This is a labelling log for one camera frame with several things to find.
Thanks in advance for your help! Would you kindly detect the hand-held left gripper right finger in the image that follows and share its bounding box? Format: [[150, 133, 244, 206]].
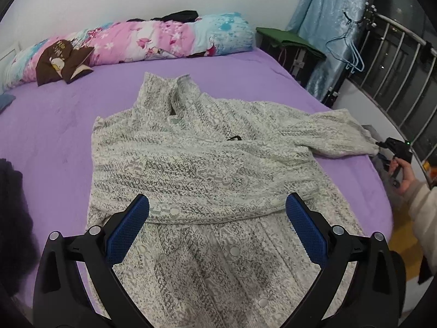
[[285, 192, 400, 328]]

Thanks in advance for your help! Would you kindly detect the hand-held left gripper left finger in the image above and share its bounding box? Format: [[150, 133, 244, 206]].
[[32, 194, 151, 328]]

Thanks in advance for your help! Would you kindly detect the grey white knit sweater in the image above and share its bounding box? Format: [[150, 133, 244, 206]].
[[84, 72, 380, 328]]

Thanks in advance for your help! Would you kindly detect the person's right forearm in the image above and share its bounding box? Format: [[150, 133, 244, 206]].
[[408, 181, 437, 267]]

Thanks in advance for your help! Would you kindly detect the pile of dark clothes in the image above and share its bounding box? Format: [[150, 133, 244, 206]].
[[0, 158, 42, 298]]

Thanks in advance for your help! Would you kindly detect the person's right hand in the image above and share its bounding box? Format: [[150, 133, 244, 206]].
[[389, 159, 418, 197]]

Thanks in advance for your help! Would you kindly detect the orange object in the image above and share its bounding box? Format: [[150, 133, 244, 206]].
[[423, 162, 437, 187]]

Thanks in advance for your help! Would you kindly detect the metal railing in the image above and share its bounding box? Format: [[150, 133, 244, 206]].
[[338, 2, 437, 185]]

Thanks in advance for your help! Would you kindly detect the black side stand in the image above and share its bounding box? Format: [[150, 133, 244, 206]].
[[261, 43, 316, 86]]

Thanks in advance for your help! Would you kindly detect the purple bed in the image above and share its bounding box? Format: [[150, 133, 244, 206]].
[[0, 46, 393, 328]]

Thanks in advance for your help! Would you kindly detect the green cloth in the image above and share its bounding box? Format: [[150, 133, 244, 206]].
[[256, 27, 326, 58]]

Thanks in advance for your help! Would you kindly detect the light blue curtain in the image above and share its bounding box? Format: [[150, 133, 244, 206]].
[[286, 0, 373, 101]]

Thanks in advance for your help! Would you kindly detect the small blue cloth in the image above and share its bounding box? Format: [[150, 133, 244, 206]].
[[0, 94, 16, 113]]

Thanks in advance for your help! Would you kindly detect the brown printed cloth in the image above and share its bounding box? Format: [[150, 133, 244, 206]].
[[36, 39, 95, 87]]

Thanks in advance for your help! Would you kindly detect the pink blue floral quilt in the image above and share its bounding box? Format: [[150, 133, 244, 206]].
[[2, 13, 256, 93]]

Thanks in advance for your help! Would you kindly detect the white headboard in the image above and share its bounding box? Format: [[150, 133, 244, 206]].
[[0, 41, 21, 86]]

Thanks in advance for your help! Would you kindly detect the black garment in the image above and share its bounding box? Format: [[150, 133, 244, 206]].
[[130, 10, 199, 24]]

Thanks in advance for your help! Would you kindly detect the blue wire hanger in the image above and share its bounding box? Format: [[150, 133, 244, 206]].
[[325, 24, 356, 66], [344, 37, 364, 73]]

